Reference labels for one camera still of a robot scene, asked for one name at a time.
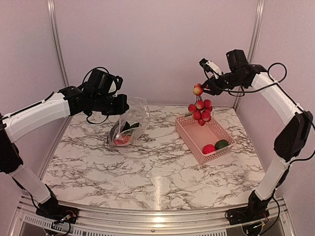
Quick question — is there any dark purple eggplant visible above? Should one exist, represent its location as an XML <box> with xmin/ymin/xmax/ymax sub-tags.
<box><xmin>107</xmin><ymin>120</ymin><xmax>130</xmax><ymax>144</ymax></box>

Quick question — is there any left aluminium frame post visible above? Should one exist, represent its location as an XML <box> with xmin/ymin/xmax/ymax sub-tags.
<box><xmin>46</xmin><ymin>0</ymin><xmax>76</xmax><ymax>110</ymax></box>

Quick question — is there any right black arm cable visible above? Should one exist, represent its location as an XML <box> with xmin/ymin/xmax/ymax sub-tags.
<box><xmin>221</xmin><ymin>62</ymin><xmax>315</xmax><ymax>217</ymax></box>

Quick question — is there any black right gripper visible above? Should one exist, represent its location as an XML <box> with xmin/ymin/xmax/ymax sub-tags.
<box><xmin>198</xmin><ymin>71</ymin><xmax>246</xmax><ymax>95</ymax></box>

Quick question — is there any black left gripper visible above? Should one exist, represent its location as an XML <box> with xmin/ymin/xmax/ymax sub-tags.
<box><xmin>91</xmin><ymin>93</ymin><xmax>129</xmax><ymax>115</ymax></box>

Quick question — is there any clear zip top bag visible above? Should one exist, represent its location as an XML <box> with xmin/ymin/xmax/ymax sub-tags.
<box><xmin>108</xmin><ymin>97</ymin><xmax>151</xmax><ymax>146</ymax></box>

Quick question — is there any aluminium frame post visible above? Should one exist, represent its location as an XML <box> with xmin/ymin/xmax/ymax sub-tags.
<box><xmin>233</xmin><ymin>0</ymin><xmax>266</xmax><ymax>109</ymax></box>
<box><xmin>46</xmin><ymin>0</ymin><xmax>76</xmax><ymax>110</ymax></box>

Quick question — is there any red yellow lychee bunch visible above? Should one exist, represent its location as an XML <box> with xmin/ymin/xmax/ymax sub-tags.
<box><xmin>188</xmin><ymin>84</ymin><xmax>213</xmax><ymax>126</ymax></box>

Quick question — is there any right aluminium frame post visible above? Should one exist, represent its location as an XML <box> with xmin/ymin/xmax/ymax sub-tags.
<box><xmin>233</xmin><ymin>0</ymin><xmax>266</xmax><ymax>109</ymax></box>

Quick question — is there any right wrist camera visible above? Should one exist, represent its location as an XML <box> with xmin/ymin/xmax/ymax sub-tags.
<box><xmin>199</xmin><ymin>58</ymin><xmax>223</xmax><ymax>79</ymax></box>

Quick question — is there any green bell pepper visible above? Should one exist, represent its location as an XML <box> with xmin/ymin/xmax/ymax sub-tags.
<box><xmin>214</xmin><ymin>139</ymin><xmax>229</xmax><ymax>150</ymax></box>

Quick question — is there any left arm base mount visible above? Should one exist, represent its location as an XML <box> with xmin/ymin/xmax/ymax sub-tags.
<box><xmin>36</xmin><ymin>185</ymin><xmax>79</xmax><ymax>224</ymax></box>

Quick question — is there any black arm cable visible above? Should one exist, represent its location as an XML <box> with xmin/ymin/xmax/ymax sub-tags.
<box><xmin>81</xmin><ymin>66</ymin><xmax>111</xmax><ymax>84</ymax></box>
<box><xmin>221</xmin><ymin>62</ymin><xmax>315</xmax><ymax>217</ymax></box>

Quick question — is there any aluminium front rail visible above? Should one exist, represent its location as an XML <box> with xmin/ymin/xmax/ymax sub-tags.
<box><xmin>8</xmin><ymin>195</ymin><xmax>296</xmax><ymax>236</ymax></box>

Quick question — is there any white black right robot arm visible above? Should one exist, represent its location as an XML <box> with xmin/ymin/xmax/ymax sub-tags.
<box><xmin>199</xmin><ymin>59</ymin><xmax>314</xmax><ymax>220</ymax></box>

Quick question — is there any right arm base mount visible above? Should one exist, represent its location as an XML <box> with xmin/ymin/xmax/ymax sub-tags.
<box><xmin>224</xmin><ymin>199</ymin><xmax>269</xmax><ymax>225</ymax></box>

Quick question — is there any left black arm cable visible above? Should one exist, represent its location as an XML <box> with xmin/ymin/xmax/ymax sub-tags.
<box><xmin>81</xmin><ymin>66</ymin><xmax>111</xmax><ymax>84</ymax></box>

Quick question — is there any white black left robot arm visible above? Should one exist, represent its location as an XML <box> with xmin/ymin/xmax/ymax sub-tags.
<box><xmin>0</xmin><ymin>67</ymin><xmax>129</xmax><ymax>219</ymax></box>

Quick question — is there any pink red apple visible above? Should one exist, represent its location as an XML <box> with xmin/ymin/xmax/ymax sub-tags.
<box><xmin>202</xmin><ymin>144</ymin><xmax>216</xmax><ymax>155</ymax></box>

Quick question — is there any pink perforated plastic basket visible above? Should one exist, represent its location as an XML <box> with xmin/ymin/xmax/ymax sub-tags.
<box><xmin>175</xmin><ymin>116</ymin><xmax>236</xmax><ymax>164</ymax></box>

